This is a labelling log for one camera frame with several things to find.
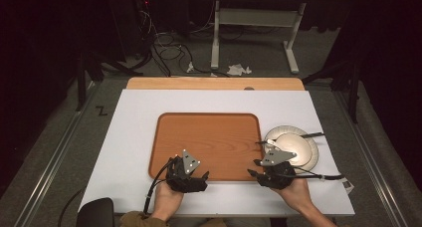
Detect white board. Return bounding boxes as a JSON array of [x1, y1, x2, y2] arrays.
[[78, 89, 356, 218]]

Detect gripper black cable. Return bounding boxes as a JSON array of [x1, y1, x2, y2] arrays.
[[142, 156, 177, 217], [288, 166, 346, 182]]

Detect large white plate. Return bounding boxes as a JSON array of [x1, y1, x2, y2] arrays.
[[263, 124, 320, 175]]

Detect white metal desk frame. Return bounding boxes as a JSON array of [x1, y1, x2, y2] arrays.
[[210, 0, 308, 76]]

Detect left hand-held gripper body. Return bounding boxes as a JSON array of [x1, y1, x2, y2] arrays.
[[164, 149, 210, 194]]

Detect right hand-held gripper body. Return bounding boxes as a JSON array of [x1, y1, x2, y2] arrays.
[[258, 146, 299, 191]]

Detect thin black floor cable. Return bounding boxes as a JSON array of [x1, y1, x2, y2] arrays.
[[57, 187, 85, 227]]

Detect tangle of floor cables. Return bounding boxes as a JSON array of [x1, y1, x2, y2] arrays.
[[138, 7, 231, 79]]

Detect white cable tag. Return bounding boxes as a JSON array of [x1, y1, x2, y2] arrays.
[[342, 179, 355, 194]]

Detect black chair back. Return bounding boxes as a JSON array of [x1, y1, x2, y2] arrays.
[[76, 197, 116, 227]]

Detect crumpled white paper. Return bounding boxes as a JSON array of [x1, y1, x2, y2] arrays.
[[226, 63, 253, 78]]

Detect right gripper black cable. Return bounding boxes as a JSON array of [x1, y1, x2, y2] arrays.
[[288, 166, 346, 182]]

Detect person's left hand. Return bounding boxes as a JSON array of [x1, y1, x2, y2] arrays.
[[151, 180, 185, 222]]

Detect brown wooden tray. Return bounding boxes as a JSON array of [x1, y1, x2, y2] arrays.
[[147, 112, 265, 182]]

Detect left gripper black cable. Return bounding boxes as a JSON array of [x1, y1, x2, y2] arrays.
[[142, 156, 177, 217]]

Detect black metal stand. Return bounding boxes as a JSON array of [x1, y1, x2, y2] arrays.
[[301, 58, 363, 124], [75, 50, 147, 113]]

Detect black utensil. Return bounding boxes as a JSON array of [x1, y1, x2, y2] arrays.
[[255, 130, 325, 146]]

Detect aluminium floor rail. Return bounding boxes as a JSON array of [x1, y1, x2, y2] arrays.
[[13, 81, 102, 227], [333, 90, 410, 227]]

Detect person's right hand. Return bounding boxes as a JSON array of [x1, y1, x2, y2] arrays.
[[274, 176, 316, 213]]

